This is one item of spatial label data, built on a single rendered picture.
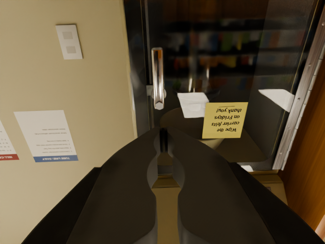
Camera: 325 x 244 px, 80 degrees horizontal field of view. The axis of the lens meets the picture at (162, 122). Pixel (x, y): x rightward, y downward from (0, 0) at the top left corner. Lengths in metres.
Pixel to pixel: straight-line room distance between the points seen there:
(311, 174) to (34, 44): 0.91
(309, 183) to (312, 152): 0.07
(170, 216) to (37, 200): 1.01
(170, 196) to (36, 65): 0.69
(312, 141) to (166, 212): 0.34
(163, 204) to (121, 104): 0.51
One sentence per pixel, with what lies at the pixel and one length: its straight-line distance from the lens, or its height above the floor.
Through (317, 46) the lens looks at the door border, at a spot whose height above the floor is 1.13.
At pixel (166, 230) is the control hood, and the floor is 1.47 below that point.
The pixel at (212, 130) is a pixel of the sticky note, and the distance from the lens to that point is 0.39.
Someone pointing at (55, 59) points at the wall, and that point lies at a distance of 0.86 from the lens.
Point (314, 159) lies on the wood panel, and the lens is 0.52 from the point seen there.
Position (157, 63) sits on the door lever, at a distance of 0.27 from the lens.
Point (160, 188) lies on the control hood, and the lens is 0.45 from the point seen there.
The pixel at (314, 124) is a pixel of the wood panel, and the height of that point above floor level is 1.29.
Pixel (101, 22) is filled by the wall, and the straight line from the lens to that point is 0.78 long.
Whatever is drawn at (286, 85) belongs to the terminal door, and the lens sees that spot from 0.40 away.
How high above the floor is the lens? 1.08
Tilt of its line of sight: 29 degrees up
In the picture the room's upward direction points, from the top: 178 degrees clockwise
